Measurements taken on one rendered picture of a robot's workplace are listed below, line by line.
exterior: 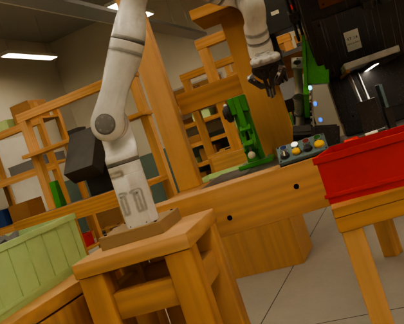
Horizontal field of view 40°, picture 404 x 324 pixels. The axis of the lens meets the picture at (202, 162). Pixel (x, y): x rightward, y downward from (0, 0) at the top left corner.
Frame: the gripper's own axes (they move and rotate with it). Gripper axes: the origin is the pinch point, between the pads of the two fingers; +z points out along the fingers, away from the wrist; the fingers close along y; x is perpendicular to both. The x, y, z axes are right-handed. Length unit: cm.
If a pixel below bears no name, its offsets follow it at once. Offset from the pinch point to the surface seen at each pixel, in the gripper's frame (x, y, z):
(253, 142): -12.6, 9.2, 26.8
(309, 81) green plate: -5.5, -13.7, 4.2
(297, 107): -2.2, -7.5, 10.5
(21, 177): -419, 286, 279
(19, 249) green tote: 42, 78, -4
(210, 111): -854, 50, 552
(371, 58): 11.8, -29.2, -8.0
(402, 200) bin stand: 62, -17, -2
